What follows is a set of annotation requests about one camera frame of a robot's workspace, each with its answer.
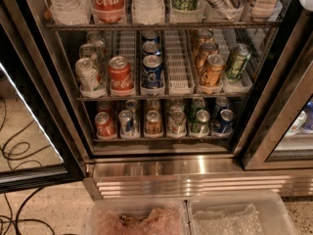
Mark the white label bottle right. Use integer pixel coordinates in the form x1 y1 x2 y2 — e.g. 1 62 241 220
249 0 278 21

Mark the empty white shelf tray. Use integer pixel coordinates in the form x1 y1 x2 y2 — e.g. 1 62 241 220
164 30 195 95

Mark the blue can bottom shelf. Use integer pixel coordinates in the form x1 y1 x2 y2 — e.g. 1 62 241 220
213 109 235 134

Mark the green can bottom shelf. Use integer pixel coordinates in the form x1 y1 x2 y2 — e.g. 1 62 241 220
191 110 210 135

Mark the orange can bottom shelf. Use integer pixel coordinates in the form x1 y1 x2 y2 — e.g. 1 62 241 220
145 111 162 135

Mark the clear water bottle left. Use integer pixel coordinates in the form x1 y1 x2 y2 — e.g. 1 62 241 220
50 0 91 25

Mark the red can bottom shelf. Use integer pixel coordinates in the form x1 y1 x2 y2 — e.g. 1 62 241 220
95 112 115 138

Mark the open glass fridge door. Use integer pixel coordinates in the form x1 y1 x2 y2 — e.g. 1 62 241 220
0 0 86 193

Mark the green patterned can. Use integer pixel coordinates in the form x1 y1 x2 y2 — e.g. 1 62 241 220
225 43 250 82

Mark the gold can middle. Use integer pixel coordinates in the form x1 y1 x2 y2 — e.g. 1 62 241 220
195 41 219 70

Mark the gold can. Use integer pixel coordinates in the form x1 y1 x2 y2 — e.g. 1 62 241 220
199 54 226 87
195 41 219 70

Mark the gold can front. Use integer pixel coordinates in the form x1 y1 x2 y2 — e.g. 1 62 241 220
199 54 226 87

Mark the blue can middle row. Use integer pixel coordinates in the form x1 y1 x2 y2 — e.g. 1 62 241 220
142 41 161 57

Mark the blue Pepsi can front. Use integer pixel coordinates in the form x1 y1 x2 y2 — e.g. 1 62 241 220
143 55 163 89

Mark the white green can bottom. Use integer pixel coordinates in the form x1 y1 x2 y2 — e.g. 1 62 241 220
167 111 186 135

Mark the white green can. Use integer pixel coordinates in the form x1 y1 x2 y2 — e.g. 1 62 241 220
75 58 104 92
167 111 186 135

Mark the red Coca-Cola can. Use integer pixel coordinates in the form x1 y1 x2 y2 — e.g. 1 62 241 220
109 56 134 91

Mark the blue white can bottom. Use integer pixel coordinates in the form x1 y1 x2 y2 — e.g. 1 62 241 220
118 110 134 136

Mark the silver can middle left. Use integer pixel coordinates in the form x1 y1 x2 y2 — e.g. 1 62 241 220
79 43 99 63

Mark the white green can front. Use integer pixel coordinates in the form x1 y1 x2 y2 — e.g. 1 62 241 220
75 58 104 92

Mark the clear bin with bubble wrap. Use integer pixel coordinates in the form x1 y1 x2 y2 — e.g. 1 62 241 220
187 190 298 235

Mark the clear bin with brown wrap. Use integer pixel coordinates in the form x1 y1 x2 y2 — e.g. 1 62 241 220
84 197 190 235

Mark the black floor cable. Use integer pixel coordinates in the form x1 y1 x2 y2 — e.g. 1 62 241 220
0 187 57 235

